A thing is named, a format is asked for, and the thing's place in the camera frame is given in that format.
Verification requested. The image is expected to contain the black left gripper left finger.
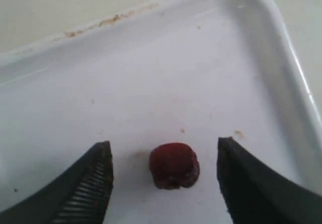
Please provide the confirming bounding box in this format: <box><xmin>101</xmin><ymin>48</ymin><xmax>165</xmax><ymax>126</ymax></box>
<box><xmin>1</xmin><ymin>141</ymin><xmax>114</xmax><ymax>223</ymax></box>

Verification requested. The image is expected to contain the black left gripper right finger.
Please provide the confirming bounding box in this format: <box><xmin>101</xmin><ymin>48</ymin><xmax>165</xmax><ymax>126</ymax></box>
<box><xmin>216</xmin><ymin>137</ymin><xmax>321</xmax><ymax>223</ymax></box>

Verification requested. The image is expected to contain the dark red hawthorn berry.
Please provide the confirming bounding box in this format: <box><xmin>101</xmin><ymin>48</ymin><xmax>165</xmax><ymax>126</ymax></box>
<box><xmin>149</xmin><ymin>142</ymin><xmax>200</xmax><ymax>190</ymax></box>

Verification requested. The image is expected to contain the white rectangular plastic tray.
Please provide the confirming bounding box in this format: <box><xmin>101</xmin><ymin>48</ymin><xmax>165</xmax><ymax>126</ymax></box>
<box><xmin>1</xmin><ymin>0</ymin><xmax>321</xmax><ymax>223</ymax></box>

